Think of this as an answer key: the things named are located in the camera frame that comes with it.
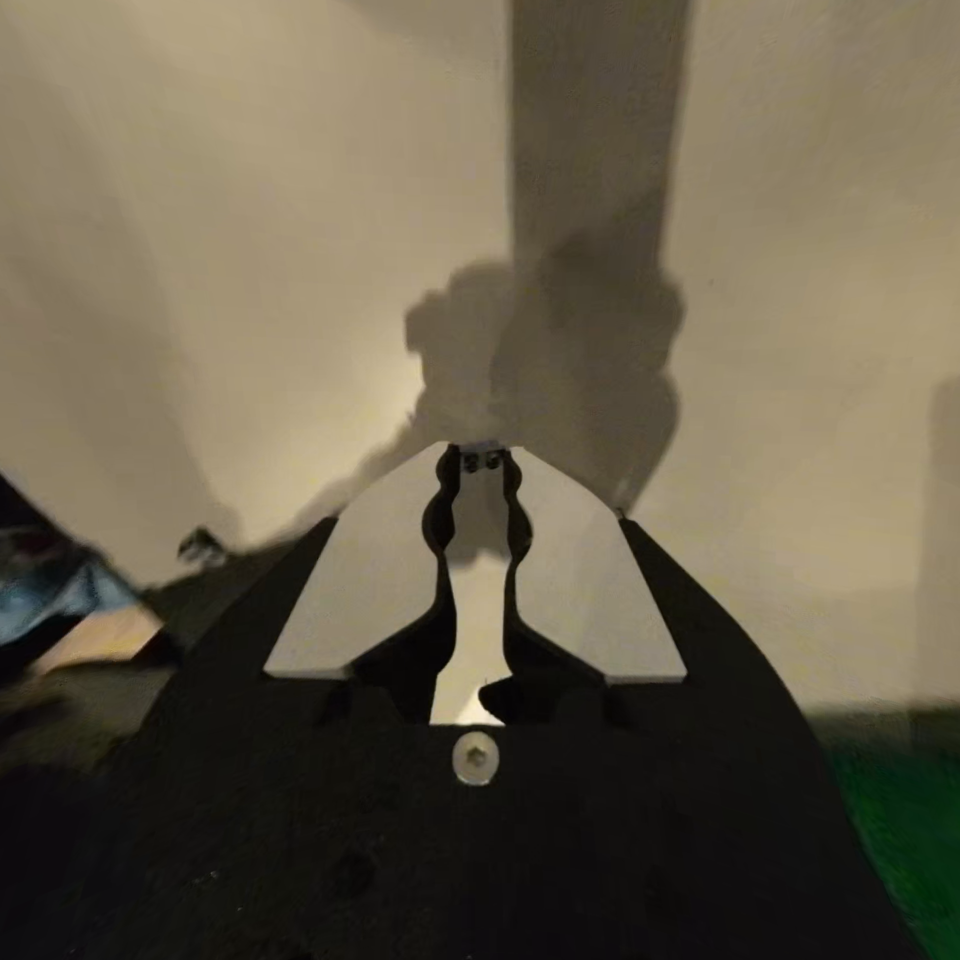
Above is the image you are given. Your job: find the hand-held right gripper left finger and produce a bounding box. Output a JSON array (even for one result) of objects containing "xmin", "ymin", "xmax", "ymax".
[{"xmin": 262, "ymin": 442, "xmax": 461, "ymax": 726}]

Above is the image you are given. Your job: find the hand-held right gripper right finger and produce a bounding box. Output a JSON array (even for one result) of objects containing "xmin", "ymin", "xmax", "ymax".
[{"xmin": 478, "ymin": 447, "xmax": 688, "ymax": 726}]

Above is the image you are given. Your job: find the pale grey desk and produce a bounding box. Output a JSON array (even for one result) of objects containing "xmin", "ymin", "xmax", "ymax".
[{"xmin": 0, "ymin": 0, "xmax": 960, "ymax": 781}]

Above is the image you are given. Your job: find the small dark brick piece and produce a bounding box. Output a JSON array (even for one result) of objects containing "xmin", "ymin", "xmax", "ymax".
[{"xmin": 177, "ymin": 526, "xmax": 228, "ymax": 565}]

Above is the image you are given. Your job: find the tan cardboard piece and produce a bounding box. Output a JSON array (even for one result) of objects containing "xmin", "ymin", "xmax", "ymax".
[{"xmin": 30, "ymin": 598, "xmax": 168, "ymax": 678}]

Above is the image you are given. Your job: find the dark blue bag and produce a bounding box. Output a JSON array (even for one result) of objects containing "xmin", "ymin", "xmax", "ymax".
[{"xmin": 0, "ymin": 471, "xmax": 145, "ymax": 665}]

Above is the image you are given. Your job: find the green board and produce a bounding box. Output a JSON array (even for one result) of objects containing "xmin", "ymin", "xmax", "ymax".
[{"xmin": 816, "ymin": 705, "xmax": 960, "ymax": 960}]

